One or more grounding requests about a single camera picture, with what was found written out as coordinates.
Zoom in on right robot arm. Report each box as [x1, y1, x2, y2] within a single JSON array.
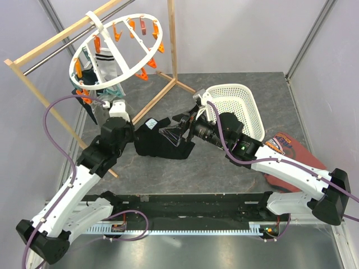
[[159, 111, 351, 226]]

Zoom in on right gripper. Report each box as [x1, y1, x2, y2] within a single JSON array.
[[159, 104, 228, 150]]

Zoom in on dark navy sock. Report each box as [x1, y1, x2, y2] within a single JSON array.
[[76, 68, 98, 125]]

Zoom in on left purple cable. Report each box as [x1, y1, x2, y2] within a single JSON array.
[[21, 95, 109, 269]]

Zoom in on purple cable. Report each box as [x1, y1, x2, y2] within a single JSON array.
[[206, 100, 359, 222], [21, 95, 109, 269]]

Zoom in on white slotted cable duct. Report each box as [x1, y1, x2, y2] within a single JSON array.
[[84, 222, 276, 236]]

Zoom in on red printed t-shirt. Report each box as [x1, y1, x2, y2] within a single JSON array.
[[263, 132, 326, 193]]

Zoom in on metal rack rod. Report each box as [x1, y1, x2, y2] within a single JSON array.
[[22, 11, 107, 76]]

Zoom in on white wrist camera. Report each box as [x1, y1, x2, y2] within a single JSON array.
[[193, 89, 213, 120], [103, 99, 130, 122]]

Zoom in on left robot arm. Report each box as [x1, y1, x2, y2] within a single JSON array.
[[16, 113, 135, 265]]

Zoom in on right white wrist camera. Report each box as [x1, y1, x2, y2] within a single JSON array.
[[193, 89, 213, 120]]

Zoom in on white round clip hanger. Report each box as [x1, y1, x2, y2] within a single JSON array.
[[69, 11, 163, 98]]

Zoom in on white sock black stripes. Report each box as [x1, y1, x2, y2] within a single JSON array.
[[95, 48, 118, 82]]

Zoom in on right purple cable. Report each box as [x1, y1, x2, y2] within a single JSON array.
[[206, 100, 359, 222]]

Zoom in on black folded garment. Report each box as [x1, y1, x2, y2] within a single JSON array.
[[134, 117, 195, 160]]

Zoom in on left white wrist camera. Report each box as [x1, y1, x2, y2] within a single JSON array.
[[103, 99, 130, 122]]

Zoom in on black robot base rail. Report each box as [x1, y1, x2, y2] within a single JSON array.
[[84, 191, 289, 230]]

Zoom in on white perforated laundry basket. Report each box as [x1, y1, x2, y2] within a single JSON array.
[[206, 84, 265, 141]]

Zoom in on wooden drying rack frame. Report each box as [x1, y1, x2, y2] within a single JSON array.
[[4, 0, 197, 179]]

